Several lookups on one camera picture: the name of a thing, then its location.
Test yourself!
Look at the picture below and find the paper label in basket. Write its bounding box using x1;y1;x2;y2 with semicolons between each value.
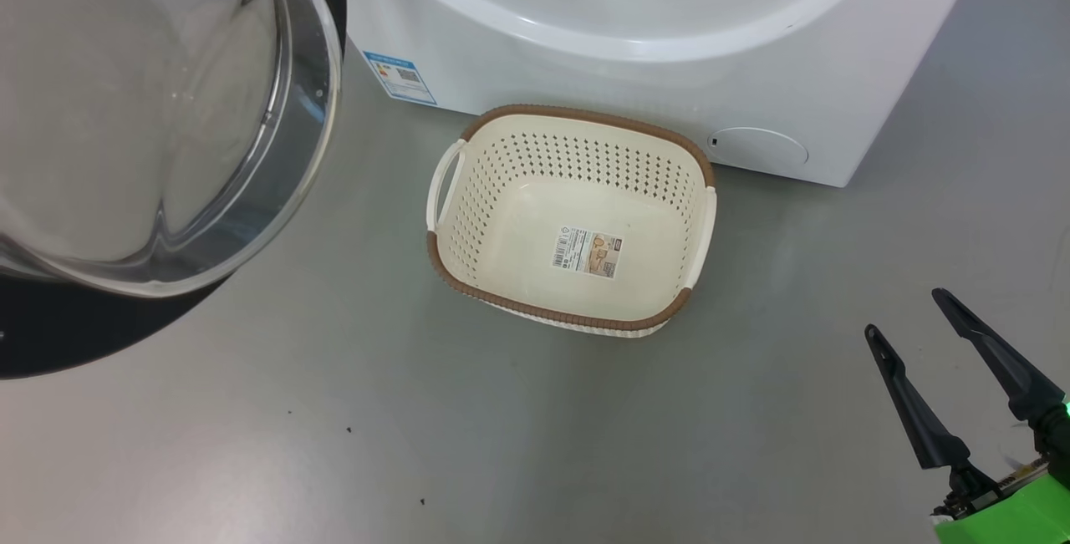
551;225;624;280

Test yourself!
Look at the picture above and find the cream laundry basket brown rim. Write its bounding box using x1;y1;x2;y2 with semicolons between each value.
425;103;719;339

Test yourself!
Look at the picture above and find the blue energy label sticker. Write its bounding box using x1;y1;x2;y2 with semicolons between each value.
363;50;438;106

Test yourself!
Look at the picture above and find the round white filter cover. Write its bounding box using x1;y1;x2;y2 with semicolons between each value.
708;126;811;170

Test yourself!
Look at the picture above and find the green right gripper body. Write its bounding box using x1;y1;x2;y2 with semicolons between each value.
931;398;1070;544

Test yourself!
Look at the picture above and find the white washing machine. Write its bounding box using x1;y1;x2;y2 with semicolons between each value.
339;0;991;189

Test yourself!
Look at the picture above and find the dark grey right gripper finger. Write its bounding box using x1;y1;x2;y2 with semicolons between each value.
931;287;1068;425
864;323;973;470

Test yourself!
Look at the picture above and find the round glass washing machine door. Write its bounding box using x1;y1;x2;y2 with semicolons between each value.
0;0;349;380

